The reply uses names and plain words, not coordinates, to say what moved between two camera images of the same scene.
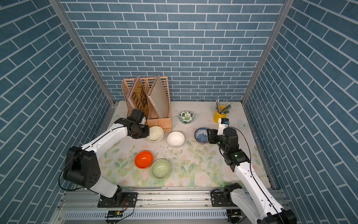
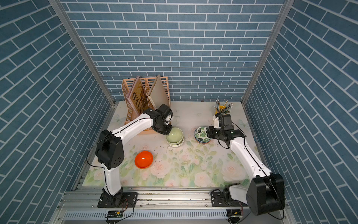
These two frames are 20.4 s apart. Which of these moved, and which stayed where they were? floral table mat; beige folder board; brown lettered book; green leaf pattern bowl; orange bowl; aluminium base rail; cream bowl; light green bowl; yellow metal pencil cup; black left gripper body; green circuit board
Moved: cream bowl; black left gripper body; light green bowl; green leaf pattern bowl
Stayed: aluminium base rail; brown lettered book; beige folder board; green circuit board; orange bowl; floral table mat; yellow metal pencil cup
